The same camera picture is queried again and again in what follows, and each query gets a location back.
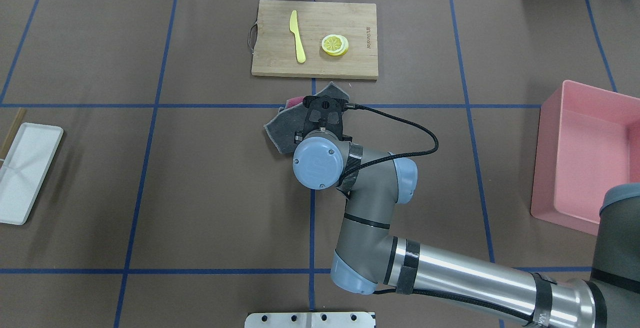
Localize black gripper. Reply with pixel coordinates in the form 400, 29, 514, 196
294, 95, 354, 145

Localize grey and pink cloth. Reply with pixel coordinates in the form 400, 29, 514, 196
263, 81, 351, 155

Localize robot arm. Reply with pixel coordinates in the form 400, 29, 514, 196
292, 95, 639, 328

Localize lemon slices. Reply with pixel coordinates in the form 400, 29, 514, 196
320, 34, 350, 56

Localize bamboo cutting board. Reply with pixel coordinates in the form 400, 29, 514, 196
251, 0, 379, 80

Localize yellow plastic knife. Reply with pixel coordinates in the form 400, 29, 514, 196
288, 10, 307, 64

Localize pink plastic bin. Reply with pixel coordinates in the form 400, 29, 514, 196
530, 80, 640, 235

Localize wooden chopstick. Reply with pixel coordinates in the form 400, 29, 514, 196
0, 107, 27, 164

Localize white rectangular tray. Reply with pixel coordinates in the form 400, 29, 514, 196
0, 122, 64, 225

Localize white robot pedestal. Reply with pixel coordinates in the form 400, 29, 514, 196
244, 312, 377, 328

